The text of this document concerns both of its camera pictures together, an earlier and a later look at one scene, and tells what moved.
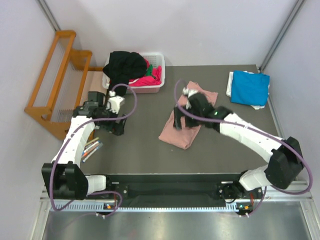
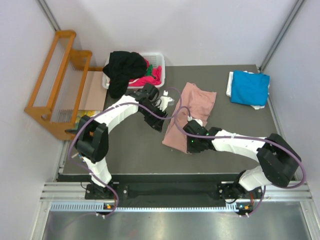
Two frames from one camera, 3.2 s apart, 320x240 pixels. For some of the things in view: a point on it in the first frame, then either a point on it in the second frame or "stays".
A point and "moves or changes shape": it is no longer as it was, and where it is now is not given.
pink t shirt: x=183 y=138 moves or changes shape
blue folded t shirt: x=249 y=88 stays
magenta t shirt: x=154 y=79 stays
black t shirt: x=123 y=66 stays
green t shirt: x=149 y=70 stays
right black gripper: x=177 y=115 to x=191 y=149
